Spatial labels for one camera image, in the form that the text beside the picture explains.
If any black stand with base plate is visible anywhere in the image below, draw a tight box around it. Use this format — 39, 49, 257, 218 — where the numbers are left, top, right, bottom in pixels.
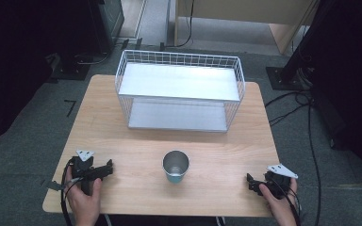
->
265, 0, 331, 92

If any metal cup with teal outside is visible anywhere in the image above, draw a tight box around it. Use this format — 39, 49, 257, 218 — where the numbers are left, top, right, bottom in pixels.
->
161, 149, 190, 185

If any person's left hand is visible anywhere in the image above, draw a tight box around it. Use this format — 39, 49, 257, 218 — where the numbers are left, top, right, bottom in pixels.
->
64, 166, 104, 226

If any light wooden furniture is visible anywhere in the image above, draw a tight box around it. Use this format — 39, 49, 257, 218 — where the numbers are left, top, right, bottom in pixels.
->
173, 0, 321, 56

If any black cabinet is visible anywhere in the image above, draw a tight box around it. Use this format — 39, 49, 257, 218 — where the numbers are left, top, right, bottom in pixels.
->
88, 0, 125, 55

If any black hanging cable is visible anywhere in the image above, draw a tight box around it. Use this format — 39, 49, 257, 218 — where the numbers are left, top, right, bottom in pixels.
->
159, 0, 196, 51

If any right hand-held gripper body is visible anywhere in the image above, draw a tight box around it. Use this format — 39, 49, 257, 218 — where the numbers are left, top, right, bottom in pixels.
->
257, 163, 299, 201

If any black stand base plate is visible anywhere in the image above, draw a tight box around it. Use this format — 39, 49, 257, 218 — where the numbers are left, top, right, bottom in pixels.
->
50, 52, 91, 81

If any person's right hand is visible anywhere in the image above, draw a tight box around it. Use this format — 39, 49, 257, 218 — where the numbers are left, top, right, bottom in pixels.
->
258, 177, 299, 226

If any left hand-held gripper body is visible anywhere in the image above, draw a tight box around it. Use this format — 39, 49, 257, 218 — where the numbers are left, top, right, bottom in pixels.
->
71, 149, 108, 196

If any black floor cable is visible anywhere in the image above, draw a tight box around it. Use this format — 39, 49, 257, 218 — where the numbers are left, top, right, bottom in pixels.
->
264, 89, 324, 226

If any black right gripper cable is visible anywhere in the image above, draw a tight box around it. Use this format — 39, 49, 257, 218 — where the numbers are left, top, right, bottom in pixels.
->
271, 179, 304, 226

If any white wire shelf rack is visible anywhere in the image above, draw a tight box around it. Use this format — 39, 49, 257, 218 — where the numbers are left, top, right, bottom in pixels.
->
114, 49, 246, 134

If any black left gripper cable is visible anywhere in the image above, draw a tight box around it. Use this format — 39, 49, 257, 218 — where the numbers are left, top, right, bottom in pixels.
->
59, 157, 77, 226

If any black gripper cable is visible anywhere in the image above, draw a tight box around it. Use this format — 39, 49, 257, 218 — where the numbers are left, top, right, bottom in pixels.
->
59, 157, 77, 226
271, 179, 304, 226

